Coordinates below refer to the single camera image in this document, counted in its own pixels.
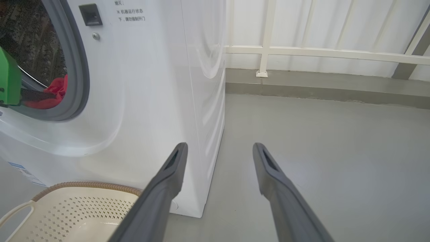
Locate grey rubber door seal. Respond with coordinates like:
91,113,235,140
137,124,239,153
10,0,90,121

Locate black door latch slot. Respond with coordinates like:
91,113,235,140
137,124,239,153
79,3,103,26

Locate red garment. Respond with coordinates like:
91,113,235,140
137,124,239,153
24,74,68,110

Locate white front-load washing machine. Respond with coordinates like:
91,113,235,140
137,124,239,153
0,0,226,218

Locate stainless steel washing machine drum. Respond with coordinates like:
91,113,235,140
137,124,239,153
0,0,68,88

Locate cream perforated laundry basket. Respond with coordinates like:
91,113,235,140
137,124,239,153
0,181,143,242

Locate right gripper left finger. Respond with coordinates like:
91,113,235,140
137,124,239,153
107,142,188,242

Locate blue energy label sticker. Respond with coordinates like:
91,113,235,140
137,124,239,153
7,162,47,187

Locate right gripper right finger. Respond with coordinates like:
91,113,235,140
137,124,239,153
253,143,335,242

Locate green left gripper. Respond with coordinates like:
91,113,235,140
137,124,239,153
0,45,57,108

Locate white metal railing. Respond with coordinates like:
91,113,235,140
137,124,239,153
224,0,430,78

